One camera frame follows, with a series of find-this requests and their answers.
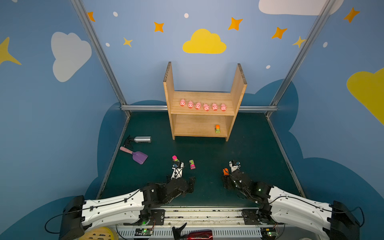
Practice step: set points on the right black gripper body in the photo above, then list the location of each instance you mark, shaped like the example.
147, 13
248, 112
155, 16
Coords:
227, 181

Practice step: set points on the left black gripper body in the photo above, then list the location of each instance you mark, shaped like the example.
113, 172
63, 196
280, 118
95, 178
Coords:
190, 183

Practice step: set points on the pink striped toy truck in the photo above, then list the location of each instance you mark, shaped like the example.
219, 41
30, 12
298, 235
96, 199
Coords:
192, 164

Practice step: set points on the pink toy pig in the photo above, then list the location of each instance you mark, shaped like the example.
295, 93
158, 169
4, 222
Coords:
223, 107
197, 105
215, 107
206, 107
182, 102
190, 104

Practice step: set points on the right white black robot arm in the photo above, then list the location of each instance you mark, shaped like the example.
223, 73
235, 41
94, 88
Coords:
276, 206

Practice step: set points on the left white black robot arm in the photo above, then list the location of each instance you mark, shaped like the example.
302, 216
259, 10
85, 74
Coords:
135, 208

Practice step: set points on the wooden two-tier shelf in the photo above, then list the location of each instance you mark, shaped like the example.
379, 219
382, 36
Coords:
187, 122

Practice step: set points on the purple pink toy shovel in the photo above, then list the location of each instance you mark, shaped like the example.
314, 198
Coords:
138, 157

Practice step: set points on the left green circuit board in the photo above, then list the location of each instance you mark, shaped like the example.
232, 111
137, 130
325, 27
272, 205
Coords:
143, 232

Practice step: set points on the green circuit board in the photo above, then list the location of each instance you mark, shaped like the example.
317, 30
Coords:
143, 232
268, 234

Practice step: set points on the right green circuit board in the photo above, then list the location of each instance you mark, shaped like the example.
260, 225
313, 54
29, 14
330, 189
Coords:
268, 234

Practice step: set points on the silver spray bottle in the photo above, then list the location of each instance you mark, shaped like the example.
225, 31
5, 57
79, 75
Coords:
139, 139

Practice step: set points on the red black clamp tool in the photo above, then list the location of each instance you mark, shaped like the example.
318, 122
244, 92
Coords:
198, 235

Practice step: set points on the yellow plastic basket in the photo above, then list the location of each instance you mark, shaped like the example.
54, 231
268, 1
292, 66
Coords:
102, 233

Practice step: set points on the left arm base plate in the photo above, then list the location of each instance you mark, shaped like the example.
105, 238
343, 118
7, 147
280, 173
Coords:
151, 217

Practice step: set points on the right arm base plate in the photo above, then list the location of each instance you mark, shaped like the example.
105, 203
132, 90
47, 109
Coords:
258, 217

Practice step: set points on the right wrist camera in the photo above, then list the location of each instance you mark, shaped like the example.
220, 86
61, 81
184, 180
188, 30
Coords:
234, 165

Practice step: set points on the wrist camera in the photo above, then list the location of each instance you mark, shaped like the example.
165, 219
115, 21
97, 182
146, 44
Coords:
177, 170
234, 165

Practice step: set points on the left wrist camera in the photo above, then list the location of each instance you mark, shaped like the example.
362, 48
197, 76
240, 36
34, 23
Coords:
177, 170

